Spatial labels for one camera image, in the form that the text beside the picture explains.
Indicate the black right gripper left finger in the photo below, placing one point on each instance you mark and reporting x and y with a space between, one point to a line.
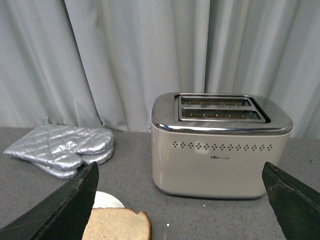
63 215

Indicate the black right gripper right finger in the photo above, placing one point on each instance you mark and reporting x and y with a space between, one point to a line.
295 204

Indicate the brown bread slice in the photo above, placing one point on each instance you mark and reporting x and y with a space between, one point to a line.
117 224

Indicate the cream and chrome toaster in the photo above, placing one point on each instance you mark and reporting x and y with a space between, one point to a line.
215 145

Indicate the white round plate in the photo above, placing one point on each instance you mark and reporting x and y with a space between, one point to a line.
106 200

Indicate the lower silver quilted oven mitt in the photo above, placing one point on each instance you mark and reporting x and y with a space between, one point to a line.
64 174

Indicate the silver quilted oven mitt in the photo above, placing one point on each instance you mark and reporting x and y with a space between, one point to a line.
61 146
64 174

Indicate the upper silver quilted oven mitt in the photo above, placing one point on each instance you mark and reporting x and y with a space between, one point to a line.
61 146

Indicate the grey curtain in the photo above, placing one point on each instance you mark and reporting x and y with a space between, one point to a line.
102 63

